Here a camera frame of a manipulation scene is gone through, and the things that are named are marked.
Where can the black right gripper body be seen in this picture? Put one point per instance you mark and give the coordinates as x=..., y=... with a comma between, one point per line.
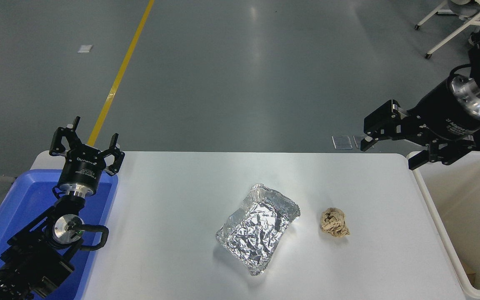
x=442, y=114

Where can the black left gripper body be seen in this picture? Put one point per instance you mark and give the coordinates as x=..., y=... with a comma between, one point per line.
x=82, y=166

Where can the silver foil tray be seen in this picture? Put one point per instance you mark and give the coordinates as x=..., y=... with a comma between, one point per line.
x=256, y=229

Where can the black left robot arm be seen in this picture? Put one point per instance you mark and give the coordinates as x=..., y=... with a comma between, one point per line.
x=36, y=254

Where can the clear floor plate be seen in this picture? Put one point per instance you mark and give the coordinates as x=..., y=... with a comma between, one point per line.
x=356, y=139
x=342, y=142

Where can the large pale plastic bin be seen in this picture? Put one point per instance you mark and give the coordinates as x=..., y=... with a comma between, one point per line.
x=473, y=208

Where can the blue plastic tray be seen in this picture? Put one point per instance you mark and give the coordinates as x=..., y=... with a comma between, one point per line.
x=23, y=196

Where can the small white floor scrap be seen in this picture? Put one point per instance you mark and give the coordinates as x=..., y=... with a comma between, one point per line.
x=85, y=48

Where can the crumpled tan paper ball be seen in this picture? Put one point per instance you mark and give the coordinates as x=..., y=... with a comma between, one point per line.
x=335, y=223

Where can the white frame chair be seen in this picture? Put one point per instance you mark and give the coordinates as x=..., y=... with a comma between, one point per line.
x=456, y=31

